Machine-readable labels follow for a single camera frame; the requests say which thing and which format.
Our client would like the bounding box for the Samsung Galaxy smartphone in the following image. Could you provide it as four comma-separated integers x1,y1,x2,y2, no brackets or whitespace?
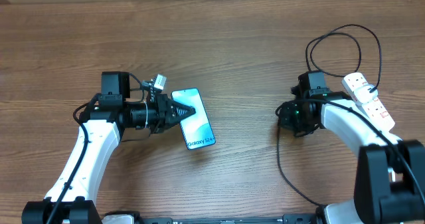
171,88,216,150

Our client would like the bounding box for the black USB charging cable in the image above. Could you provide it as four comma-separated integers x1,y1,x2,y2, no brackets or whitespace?
276,24,383,207

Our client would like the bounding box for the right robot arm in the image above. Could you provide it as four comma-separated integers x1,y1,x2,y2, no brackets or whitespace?
275,71,424,223

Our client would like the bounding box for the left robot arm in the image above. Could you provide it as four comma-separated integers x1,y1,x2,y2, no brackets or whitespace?
21,72,196,224

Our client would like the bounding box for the white charger plug adapter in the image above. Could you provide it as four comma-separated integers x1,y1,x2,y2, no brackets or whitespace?
353,84,378,106

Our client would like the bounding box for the white power strip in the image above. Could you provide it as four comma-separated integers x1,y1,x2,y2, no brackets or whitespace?
341,72,395,132

